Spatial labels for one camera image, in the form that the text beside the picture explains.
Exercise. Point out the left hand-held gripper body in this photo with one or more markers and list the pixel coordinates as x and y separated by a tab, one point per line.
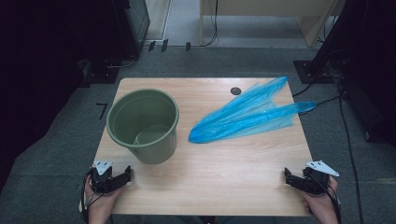
102	182

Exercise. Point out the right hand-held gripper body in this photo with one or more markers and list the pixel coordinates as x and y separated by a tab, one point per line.
316	183

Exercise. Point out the green plastic bin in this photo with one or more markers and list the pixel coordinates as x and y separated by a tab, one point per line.
155	152

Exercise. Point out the blue plastic bag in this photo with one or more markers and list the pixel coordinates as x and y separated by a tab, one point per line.
243	116

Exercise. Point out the person's left hand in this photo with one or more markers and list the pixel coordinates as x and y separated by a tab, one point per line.
101	202

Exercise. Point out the person's right hand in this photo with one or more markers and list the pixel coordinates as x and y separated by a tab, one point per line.
320	203

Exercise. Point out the dark round table grommet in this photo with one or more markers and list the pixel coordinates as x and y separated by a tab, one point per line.
236	91

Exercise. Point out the dark glass-front cabinet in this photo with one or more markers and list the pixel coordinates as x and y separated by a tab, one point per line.
137	25

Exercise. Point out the light wooden desk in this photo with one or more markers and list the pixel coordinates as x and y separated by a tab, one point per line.
264	7

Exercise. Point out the black stand base plate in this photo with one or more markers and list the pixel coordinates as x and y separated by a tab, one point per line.
311	73
102	74

